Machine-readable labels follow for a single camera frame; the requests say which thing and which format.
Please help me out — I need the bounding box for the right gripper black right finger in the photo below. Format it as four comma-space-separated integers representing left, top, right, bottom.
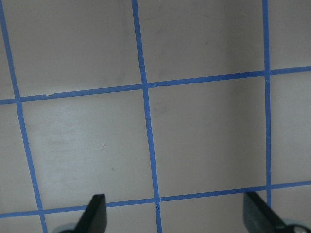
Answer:
242, 192, 286, 233

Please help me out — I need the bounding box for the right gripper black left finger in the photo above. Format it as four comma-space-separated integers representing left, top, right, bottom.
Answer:
73, 194, 107, 233

